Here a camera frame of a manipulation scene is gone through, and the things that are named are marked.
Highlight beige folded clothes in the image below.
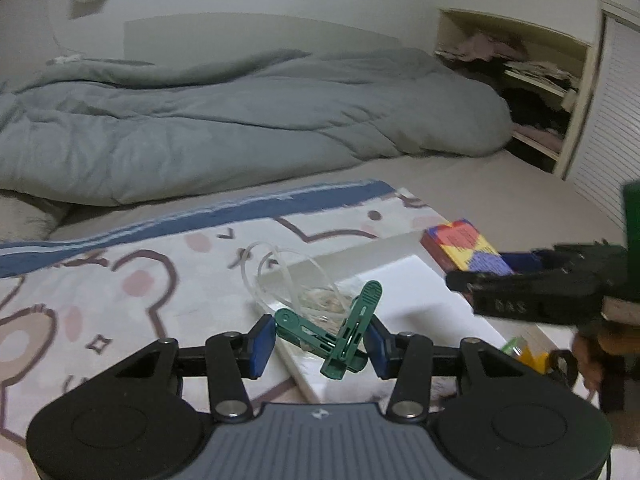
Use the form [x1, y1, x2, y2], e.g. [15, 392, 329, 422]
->
[505, 60, 576, 88]

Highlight white louvred door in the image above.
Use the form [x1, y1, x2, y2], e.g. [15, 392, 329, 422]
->
[565, 0, 640, 241]

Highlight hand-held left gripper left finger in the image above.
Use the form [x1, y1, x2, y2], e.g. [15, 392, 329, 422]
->
[115, 315, 277, 421]

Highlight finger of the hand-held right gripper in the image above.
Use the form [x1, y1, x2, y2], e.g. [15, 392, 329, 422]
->
[445, 269, 603, 320]
[500, 244, 626, 282]

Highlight bear printed blanket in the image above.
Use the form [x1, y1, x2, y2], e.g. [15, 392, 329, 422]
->
[0, 180, 451, 461]

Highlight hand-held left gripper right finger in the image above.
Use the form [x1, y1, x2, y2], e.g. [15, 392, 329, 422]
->
[364, 317, 528, 421]

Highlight pink crumpled clothes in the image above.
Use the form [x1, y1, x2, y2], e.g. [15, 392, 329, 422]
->
[450, 32, 528, 61]

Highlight beige bed sheet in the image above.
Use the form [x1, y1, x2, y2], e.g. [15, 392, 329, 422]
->
[50, 150, 626, 261]

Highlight yellow headlamp with strap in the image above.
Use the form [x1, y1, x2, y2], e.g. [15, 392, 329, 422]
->
[497, 337, 578, 386]

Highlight grey quilted duvet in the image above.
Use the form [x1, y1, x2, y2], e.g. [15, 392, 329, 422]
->
[0, 47, 513, 206]

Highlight white shallow cardboard box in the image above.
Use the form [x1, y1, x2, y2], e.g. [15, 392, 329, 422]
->
[257, 234, 591, 403]

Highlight clear plastic tube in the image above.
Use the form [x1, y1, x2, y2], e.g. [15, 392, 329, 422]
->
[240, 242, 351, 321]

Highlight small colourful cardboard box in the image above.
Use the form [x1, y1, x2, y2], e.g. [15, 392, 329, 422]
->
[420, 218, 516, 276]

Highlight black clothes pile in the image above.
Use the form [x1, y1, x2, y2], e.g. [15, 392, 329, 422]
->
[470, 60, 571, 131]

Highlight person's right hand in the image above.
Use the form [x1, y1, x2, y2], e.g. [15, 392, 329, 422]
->
[572, 321, 640, 394]

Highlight green plastic clothes peg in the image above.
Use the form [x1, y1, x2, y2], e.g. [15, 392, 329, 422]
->
[275, 309, 368, 373]
[320, 280, 383, 380]

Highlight beige fleece blanket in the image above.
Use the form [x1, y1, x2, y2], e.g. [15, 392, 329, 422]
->
[0, 195, 71, 243]

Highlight white headboard panel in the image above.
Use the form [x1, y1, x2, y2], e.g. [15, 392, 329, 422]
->
[122, 15, 401, 63]

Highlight cream wall shelf niche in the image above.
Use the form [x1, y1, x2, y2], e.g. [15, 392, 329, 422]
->
[434, 7, 596, 176]

